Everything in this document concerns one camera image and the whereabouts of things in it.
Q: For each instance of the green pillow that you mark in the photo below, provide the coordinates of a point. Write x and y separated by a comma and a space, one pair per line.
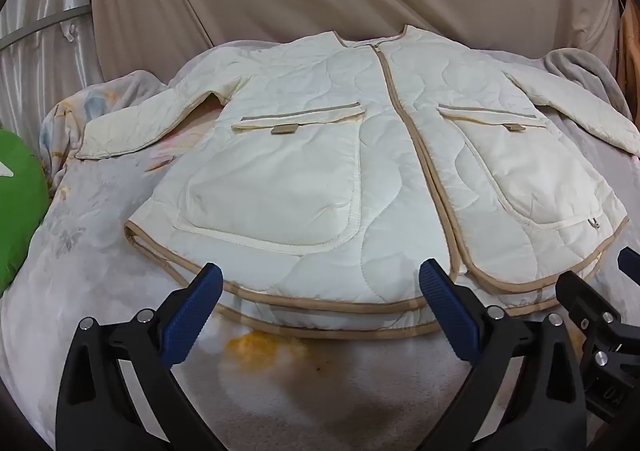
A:
17, 206

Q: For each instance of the metal rod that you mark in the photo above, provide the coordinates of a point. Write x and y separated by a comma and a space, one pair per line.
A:
45, 23

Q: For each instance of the silver satin curtain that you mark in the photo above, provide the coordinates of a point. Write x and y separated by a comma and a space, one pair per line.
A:
42, 41

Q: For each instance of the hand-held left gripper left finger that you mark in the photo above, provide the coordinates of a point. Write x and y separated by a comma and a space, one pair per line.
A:
192, 311

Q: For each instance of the cream quilted jacket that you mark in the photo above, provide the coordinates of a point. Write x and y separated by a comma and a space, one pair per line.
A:
320, 171

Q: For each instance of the orange cloth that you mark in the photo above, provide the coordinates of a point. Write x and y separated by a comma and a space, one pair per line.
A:
629, 46

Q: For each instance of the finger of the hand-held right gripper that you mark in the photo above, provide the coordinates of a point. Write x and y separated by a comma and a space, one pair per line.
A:
582, 293
631, 263

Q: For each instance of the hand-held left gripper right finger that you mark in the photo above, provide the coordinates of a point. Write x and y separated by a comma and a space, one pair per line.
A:
447, 311

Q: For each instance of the grey floral blanket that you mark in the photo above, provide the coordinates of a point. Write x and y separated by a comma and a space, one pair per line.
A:
350, 381

